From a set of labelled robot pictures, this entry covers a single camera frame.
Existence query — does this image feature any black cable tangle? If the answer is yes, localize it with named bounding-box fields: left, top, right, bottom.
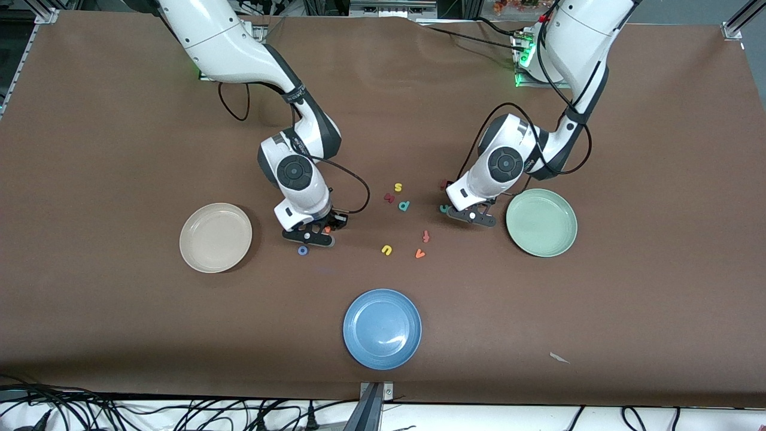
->
left=0, top=374, right=361, bottom=431

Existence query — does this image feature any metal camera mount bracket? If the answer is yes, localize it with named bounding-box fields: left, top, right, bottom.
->
left=344, top=381, right=395, bottom=431

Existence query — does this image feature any black base power cable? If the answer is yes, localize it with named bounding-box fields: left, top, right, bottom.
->
left=416, top=18, right=522, bottom=52

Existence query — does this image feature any blue plate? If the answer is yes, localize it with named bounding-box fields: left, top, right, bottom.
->
left=342, top=289, right=422, bottom=371

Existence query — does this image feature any beige plate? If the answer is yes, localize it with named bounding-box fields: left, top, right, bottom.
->
left=179, top=202, right=253, bottom=274

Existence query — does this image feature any green plate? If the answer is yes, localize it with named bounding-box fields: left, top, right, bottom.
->
left=506, top=188, right=579, bottom=258

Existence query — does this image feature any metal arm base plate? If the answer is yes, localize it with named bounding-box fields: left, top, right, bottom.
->
left=197, top=17, right=268, bottom=82
left=513, top=33, right=579, bottom=90

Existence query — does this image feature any grey equipment box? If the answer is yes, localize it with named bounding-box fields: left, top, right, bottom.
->
left=349, top=0, right=438, bottom=19

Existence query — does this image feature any brown table cover sheet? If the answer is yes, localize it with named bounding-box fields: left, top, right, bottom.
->
left=0, top=11, right=766, bottom=409

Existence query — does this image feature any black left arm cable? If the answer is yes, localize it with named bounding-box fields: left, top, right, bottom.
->
left=458, top=0, right=594, bottom=181

